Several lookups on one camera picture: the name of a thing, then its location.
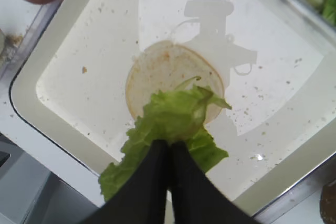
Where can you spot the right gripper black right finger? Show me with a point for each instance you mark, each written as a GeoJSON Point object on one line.
{"type": "Point", "coordinates": [195, 199]}

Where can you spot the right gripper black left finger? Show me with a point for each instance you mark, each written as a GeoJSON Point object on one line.
{"type": "Point", "coordinates": [142, 199]}

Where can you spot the green lettuce leaf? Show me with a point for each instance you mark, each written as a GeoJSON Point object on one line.
{"type": "Point", "coordinates": [174, 115]}

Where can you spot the sesame bun stack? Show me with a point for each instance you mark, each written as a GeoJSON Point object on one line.
{"type": "Point", "coordinates": [327, 203]}

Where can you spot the bottom bun on tray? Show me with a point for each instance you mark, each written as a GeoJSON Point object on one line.
{"type": "Point", "coordinates": [163, 66]}

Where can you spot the white metal tray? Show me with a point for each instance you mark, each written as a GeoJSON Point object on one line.
{"type": "Point", "coordinates": [278, 73]}

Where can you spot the right clear divider wall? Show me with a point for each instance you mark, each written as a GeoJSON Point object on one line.
{"type": "Point", "coordinates": [12, 55]}

